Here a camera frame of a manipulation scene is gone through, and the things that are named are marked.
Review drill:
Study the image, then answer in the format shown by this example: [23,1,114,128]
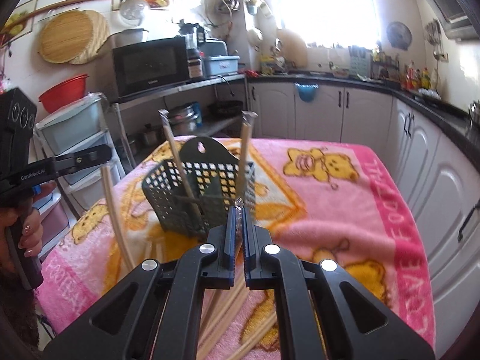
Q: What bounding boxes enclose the chopsticks compartment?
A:
[236,111,258,197]
[159,109,202,224]

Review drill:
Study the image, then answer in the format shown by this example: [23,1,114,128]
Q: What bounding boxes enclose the chopsticks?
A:
[196,278,249,359]
[100,165,135,272]
[228,311,277,360]

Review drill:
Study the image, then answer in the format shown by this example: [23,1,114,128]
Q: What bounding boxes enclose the white kitchen base cabinets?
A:
[248,80,479,356]

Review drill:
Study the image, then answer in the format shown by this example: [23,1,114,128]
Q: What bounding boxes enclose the left hand painted nails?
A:
[0,208,43,275]

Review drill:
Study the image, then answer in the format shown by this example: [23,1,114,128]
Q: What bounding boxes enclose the grey plastic drawer unit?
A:
[33,93,115,258]

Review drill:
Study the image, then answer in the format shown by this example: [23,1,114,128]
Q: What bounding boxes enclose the red plastic basin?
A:
[39,73,89,114]

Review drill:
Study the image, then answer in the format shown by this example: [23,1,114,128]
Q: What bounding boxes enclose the pink bear blanket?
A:
[36,139,435,359]

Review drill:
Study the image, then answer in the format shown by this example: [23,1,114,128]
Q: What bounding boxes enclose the metal shelf rack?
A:
[105,74,247,163]

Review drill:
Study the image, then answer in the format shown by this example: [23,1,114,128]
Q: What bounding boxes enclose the green plastic utensil basket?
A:
[142,137,242,238]

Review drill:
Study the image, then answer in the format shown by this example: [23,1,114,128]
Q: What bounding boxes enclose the round bamboo board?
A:
[38,10,110,65]

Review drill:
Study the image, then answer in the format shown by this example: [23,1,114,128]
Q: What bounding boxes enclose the black microwave oven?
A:
[112,36,190,98]

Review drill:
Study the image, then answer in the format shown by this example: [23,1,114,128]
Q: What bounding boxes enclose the stacked steel pots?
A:
[168,102,203,136]

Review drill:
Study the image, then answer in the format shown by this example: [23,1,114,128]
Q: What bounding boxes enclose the blue hanging trash basket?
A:
[295,83,319,103]

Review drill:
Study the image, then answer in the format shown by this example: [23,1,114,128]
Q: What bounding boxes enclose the blue plastic bin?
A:
[203,55,240,77]

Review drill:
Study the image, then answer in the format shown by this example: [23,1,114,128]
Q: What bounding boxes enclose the blender with black base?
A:
[179,19,205,80]

